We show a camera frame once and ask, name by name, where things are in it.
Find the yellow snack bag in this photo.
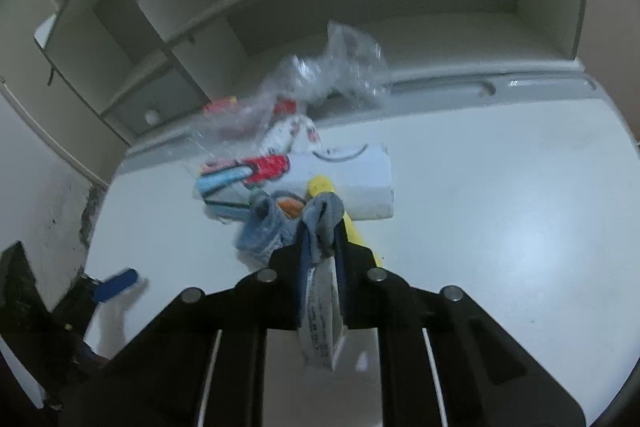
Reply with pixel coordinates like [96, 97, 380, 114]
[306, 176, 385, 269]

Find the white and blue snack bag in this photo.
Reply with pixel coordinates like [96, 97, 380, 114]
[287, 144, 396, 221]

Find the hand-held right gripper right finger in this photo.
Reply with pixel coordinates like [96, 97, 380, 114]
[334, 227, 586, 427]

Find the red and white wrapper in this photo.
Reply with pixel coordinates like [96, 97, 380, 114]
[262, 99, 321, 154]

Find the cream door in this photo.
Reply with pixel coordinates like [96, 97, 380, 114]
[0, 0, 126, 188]

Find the colourful striped wrapper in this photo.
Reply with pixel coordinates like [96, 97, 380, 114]
[194, 153, 292, 220]

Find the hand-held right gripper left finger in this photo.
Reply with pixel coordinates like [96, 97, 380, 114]
[60, 202, 308, 427]

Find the light blue wrapper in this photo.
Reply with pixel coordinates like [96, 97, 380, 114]
[235, 189, 347, 373]

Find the white drawer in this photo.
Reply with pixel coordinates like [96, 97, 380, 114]
[102, 67, 211, 142]

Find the clear plastic bag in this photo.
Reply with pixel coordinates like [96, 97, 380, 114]
[192, 21, 393, 158]

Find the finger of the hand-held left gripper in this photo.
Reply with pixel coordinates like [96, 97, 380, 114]
[82, 268, 139, 305]

